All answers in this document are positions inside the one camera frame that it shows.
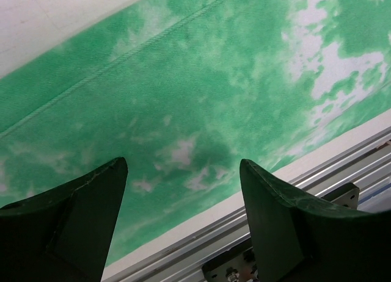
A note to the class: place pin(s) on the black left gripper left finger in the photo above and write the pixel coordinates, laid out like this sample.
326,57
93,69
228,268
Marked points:
63,234

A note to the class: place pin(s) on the green tie-dye trousers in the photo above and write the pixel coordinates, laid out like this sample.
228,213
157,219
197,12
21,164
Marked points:
185,89

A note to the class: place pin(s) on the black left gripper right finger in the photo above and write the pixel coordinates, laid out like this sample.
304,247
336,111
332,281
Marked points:
299,237

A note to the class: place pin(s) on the aluminium rail frame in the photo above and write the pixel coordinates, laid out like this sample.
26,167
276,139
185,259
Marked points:
180,254

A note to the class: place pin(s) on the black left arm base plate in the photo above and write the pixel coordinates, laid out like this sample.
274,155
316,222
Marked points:
238,263

